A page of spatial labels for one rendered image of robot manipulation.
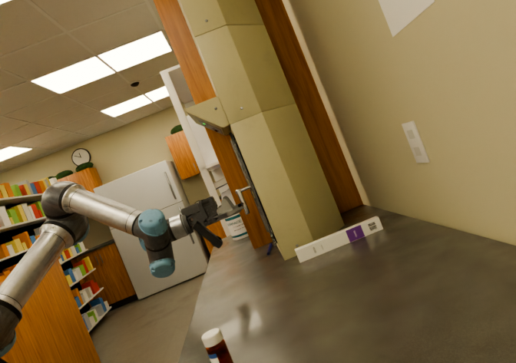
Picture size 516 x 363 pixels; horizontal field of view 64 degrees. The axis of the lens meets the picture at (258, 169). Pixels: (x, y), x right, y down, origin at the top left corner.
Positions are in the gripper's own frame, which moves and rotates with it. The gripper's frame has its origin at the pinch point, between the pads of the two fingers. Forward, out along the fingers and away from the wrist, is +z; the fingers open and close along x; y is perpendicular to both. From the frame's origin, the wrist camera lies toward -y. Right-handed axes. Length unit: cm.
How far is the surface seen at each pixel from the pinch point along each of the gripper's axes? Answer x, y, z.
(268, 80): 1.5, 36.4, 23.5
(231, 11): -2, 61, 20
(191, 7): -5, 66, 8
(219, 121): -5.3, 28.7, 2.9
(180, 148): 517, 76, -66
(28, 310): 194, -28, -189
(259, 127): -5.3, 22.4, 14.1
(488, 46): -71, 16, 49
